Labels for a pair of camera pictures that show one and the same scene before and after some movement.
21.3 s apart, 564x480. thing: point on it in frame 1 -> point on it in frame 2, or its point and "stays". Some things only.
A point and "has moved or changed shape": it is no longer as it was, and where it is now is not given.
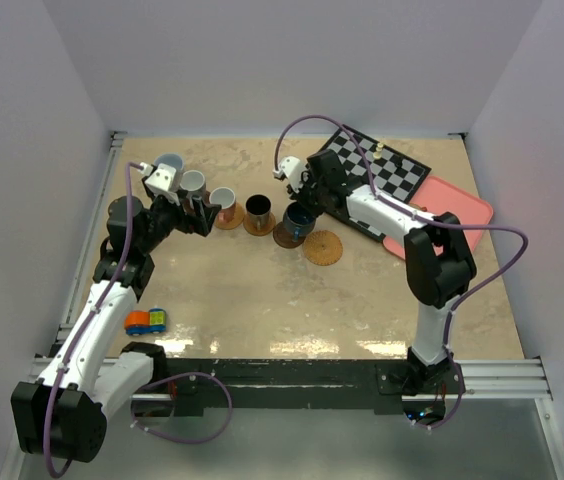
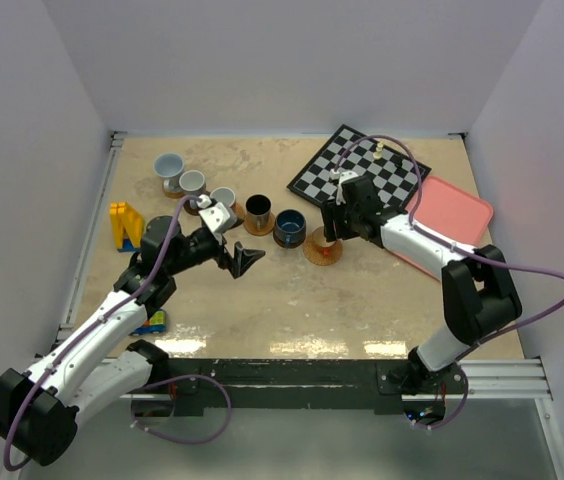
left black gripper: [200, 222] -> [241, 259]
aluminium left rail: [97, 213] stays
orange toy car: [138, 322] stays
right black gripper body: [310, 194] -> [346, 221]
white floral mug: [226, 198] stays
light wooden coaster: [267, 229] stays
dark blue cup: [297, 221] has moved or changed shape
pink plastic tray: [447, 200] stays
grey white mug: [194, 183] stays
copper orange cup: [419, 207] -> [319, 245]
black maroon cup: [258, 208] stays
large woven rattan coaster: [322, 247] stays
